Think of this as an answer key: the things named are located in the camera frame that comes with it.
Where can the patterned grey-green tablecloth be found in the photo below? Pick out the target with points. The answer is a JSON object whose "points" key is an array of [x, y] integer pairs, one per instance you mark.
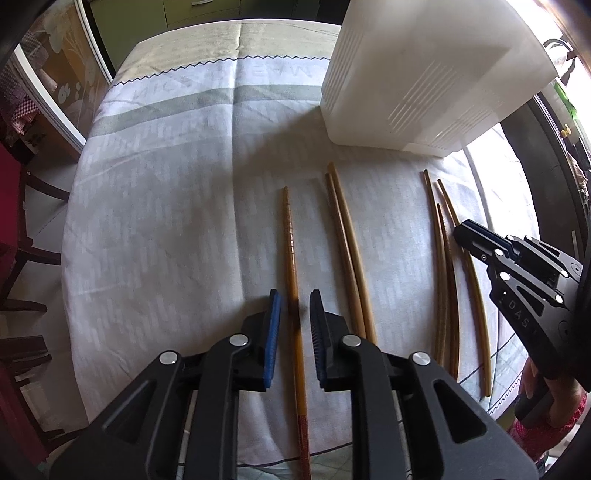
{"points": [[174, 226]]}

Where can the person's right hand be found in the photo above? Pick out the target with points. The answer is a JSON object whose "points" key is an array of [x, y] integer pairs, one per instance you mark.
{"points": [[550, 401]]}

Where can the red wooden chair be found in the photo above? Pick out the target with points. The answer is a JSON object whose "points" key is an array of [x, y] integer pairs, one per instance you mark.
{"points": [[20, 355]]}

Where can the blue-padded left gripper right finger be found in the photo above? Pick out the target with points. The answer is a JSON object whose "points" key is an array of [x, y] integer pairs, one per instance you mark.
{"points": [[410, 418]]}

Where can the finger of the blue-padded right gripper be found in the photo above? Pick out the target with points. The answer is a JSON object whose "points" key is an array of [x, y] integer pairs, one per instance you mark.
{"points": [[476, 237], [491, 258]]}

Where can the sliding glass door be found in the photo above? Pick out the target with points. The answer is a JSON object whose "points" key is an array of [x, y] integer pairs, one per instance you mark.
{"points": [[60, 65]]}

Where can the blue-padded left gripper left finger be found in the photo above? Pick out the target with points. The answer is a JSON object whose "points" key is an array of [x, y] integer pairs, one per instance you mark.
{"points": [[179, 417]]}

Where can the white plastic utensil holder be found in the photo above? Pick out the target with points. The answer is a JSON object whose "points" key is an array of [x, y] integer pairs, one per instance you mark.
{"points": [[429, 77]]}

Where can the pink knitted right sleeve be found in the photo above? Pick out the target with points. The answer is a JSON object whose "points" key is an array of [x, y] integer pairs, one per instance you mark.
{"points": [[551, 430]]}

